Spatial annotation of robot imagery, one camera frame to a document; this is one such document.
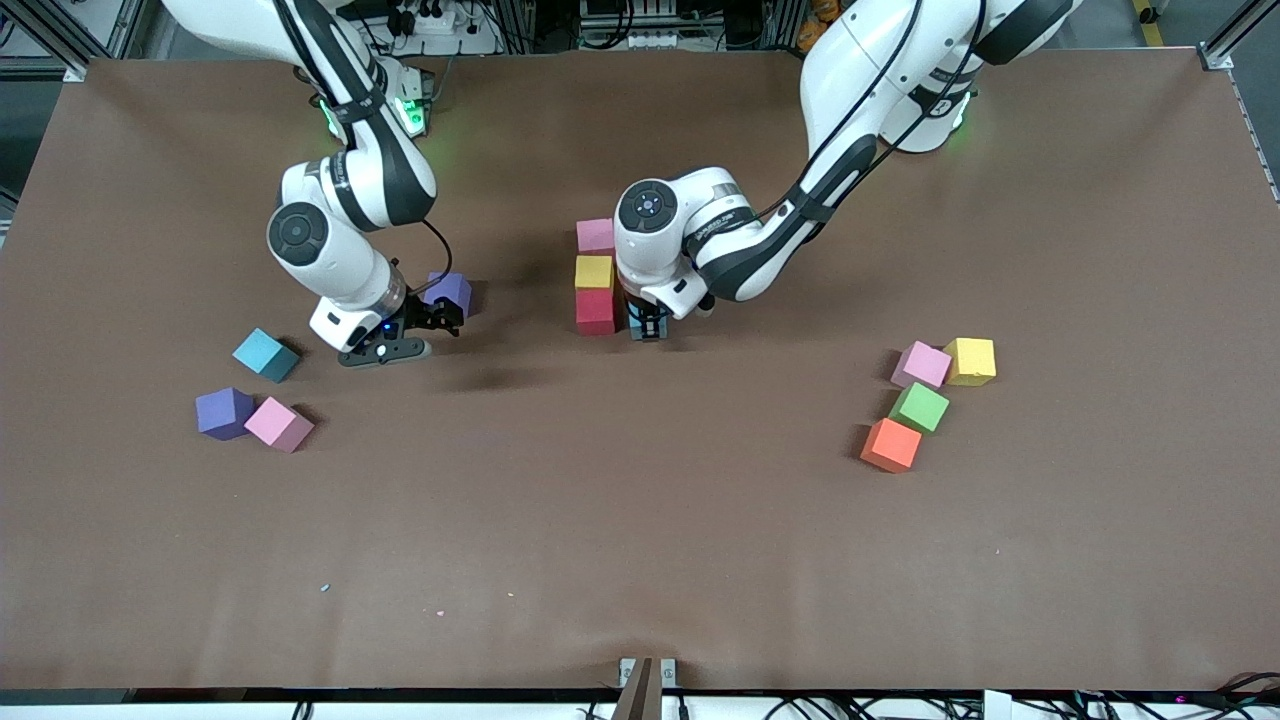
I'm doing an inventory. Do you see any purple foam cube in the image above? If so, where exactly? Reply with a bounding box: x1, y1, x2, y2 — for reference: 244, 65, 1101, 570
425, 272, 473, 319
195, 387, 256, 442

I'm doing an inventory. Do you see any red foam cube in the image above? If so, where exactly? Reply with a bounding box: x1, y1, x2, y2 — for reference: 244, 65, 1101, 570
575, 288, 616, 337

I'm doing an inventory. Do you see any orange foam cube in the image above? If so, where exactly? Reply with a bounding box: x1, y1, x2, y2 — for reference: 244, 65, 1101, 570
860, 417, 923, 474

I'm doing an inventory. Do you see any green foam cube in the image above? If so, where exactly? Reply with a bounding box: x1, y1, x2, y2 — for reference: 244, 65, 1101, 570
889, 382, 951, 434

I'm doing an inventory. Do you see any bag of oranges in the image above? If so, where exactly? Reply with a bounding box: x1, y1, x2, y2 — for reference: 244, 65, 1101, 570
795, 0, 841, 51

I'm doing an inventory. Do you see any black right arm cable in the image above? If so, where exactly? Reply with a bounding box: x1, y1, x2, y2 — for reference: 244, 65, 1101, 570
290, 0, 454, 301

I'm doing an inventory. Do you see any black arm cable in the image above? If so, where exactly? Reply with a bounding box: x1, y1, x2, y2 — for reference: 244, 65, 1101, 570
760, 0, 991, 216
290, 0, 454, 301

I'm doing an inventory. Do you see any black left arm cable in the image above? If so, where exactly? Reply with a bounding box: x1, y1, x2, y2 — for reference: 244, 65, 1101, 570
760, 0, 991, 216

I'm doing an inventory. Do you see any perforated metal edge rail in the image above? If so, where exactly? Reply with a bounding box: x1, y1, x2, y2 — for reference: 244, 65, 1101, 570
1228, 68, 1280, 206

